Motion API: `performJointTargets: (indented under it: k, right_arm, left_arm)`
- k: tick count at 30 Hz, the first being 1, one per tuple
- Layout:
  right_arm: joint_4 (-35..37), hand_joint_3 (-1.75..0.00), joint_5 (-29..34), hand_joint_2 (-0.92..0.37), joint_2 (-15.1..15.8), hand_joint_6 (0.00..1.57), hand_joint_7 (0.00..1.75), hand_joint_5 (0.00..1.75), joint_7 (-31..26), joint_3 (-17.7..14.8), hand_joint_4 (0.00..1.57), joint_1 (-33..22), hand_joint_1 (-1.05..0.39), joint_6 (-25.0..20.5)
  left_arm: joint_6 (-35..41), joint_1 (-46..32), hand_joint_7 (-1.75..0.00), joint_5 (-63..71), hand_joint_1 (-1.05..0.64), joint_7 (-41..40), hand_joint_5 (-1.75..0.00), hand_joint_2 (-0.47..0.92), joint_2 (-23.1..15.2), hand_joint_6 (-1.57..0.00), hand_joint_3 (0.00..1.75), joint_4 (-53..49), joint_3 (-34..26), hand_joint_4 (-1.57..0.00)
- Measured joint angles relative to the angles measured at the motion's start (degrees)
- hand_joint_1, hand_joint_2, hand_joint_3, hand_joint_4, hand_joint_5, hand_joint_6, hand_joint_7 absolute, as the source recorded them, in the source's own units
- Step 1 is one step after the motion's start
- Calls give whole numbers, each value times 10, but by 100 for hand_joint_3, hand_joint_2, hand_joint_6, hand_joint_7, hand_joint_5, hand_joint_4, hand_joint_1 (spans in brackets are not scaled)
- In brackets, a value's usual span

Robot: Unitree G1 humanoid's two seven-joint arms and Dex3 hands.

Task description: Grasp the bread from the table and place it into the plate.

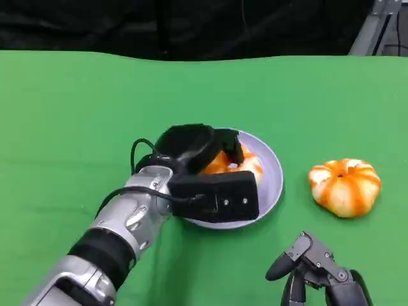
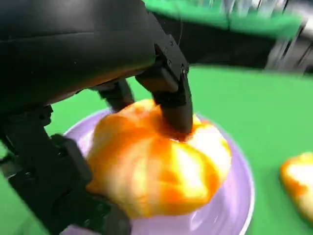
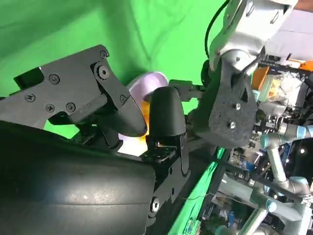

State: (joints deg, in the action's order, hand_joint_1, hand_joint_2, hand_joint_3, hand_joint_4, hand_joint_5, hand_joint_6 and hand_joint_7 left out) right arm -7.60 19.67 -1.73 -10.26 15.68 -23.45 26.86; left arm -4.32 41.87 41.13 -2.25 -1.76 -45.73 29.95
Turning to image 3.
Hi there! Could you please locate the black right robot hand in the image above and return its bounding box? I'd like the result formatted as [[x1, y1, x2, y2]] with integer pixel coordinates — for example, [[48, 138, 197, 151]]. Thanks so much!
[[0, 44, 192, 235]]

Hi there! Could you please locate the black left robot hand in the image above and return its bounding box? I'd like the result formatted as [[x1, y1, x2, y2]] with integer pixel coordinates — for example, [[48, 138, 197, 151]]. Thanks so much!
[[168, 79, 214, 138]]

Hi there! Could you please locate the lilac plate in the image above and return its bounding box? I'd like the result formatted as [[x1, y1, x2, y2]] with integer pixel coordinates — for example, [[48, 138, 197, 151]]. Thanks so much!
[[117, 71, 169, 157]]

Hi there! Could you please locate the orange box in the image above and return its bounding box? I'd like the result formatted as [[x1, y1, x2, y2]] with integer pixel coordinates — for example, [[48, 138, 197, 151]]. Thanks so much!
[[251, 67, 270, 90]]

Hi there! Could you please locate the green table cloth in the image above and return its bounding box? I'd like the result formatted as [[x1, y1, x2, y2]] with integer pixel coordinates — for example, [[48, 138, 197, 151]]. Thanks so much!
[[0, 0, 245, 235]]

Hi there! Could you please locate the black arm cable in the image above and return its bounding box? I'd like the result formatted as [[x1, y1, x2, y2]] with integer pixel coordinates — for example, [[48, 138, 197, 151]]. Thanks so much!
[[204, 0, 230, 59]]

